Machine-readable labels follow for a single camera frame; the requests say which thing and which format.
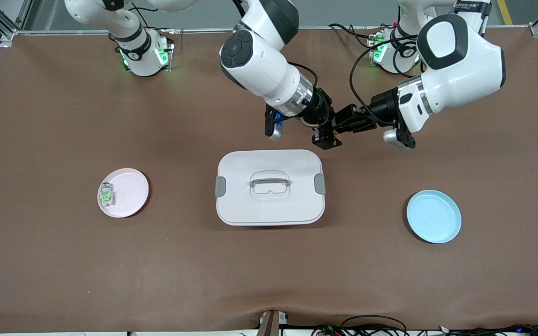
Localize white lidded box grey latches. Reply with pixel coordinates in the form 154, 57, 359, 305
215, 149, 326, 227

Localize light blue round plate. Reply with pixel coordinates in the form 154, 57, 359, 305
406, 189, 462, 244

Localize brown table mat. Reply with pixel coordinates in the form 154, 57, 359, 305
0, 28, 538, 334

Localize pink round plate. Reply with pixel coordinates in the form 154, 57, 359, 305
97, 168, 149, 218

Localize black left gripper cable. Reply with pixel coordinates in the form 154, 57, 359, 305
349, 35, 419, 123

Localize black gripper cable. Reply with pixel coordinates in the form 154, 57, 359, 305
288, 61, 319, 89
349, 35, 419, 123

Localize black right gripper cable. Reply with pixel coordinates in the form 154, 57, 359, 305
288, 61, 319, 89

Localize black left arm base cables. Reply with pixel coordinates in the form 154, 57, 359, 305
328, 22, 382, 49

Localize silver table edge rail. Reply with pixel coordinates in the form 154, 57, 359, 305
17, 26, 531, 34

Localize black cable bundle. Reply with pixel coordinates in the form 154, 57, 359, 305
311, 315, 538, 336

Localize black right arm base cable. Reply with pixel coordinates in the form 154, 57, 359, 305
127, 5, 176, 52

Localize metal post bracket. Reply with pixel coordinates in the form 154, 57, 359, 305
257, 310, 289, 336

